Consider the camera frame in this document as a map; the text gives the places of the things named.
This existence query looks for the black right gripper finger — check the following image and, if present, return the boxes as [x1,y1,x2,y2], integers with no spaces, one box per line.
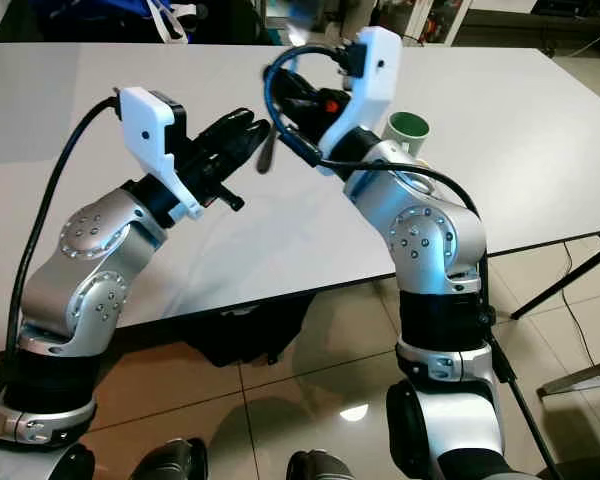
[272,68,319,101]

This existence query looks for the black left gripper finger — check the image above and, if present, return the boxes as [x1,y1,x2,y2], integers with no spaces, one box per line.
[197,107,267,148]
[206,125,279,179]

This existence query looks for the white mug green inside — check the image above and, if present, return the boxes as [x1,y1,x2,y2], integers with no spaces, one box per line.
[385,112,433,161]

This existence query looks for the black bag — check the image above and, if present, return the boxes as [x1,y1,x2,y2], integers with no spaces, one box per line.
[185,295,311,366]

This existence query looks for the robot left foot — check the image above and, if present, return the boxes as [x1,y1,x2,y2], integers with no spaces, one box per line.
[130,437,209,480]

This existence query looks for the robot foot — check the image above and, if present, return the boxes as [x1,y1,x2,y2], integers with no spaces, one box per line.
[130,437,209,480]
[285,448,361,480]

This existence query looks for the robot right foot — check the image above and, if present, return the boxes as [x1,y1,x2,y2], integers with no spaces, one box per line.
[285,448,361,480]

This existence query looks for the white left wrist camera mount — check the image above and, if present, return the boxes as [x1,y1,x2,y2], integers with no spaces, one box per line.
[118,86,204,222]

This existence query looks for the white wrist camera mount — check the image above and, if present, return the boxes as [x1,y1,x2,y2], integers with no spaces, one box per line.
[118,86,204,222]
[325,27,403,177]

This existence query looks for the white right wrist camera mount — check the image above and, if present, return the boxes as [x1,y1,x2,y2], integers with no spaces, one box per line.
[325,27,403,177]

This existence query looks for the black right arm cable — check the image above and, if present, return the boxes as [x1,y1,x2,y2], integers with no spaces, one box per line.
[265,43,481,216]

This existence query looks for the blue bag white strap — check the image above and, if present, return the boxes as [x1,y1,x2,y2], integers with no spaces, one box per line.
[30,0,201,46]

